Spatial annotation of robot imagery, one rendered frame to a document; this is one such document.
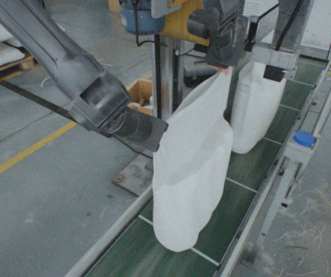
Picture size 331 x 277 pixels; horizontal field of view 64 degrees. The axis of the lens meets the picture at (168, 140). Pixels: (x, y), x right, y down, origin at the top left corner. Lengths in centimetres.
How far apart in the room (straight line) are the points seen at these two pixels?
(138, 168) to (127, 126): 147
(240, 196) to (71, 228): 98
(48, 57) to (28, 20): 4
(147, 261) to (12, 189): 123
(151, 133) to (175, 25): 65
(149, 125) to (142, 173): 137
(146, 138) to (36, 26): 28
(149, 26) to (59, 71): 61
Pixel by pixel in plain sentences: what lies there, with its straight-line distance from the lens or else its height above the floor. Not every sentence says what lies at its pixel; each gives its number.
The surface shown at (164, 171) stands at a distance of 74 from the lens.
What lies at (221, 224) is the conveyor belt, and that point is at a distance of 122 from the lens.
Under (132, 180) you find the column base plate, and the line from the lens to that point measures 185.
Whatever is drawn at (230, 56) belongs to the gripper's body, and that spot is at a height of 108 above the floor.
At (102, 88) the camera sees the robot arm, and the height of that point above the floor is 121.
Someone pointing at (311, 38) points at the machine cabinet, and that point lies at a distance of 381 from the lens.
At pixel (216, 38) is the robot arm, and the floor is 114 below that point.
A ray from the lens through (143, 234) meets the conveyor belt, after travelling 118.
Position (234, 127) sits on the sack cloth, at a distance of 148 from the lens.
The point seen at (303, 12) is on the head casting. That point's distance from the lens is 92.
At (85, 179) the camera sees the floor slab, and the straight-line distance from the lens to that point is 195.
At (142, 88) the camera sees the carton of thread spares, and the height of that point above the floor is 15.
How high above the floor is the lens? 140
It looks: 40 degrees down
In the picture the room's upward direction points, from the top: straight up
